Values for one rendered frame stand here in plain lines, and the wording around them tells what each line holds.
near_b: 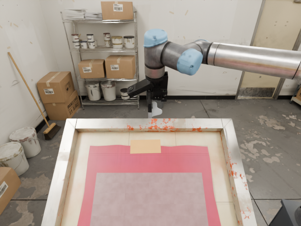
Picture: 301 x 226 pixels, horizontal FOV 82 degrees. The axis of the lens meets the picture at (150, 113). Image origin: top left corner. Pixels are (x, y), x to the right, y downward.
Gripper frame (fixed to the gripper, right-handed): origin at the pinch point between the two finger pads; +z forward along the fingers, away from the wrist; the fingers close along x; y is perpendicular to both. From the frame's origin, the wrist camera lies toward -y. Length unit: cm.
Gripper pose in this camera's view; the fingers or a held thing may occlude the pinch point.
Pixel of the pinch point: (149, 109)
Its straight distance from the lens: 79.9
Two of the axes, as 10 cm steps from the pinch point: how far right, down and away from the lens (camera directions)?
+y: 10.0, 0.0, 0.0
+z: 0.0, 6.6, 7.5
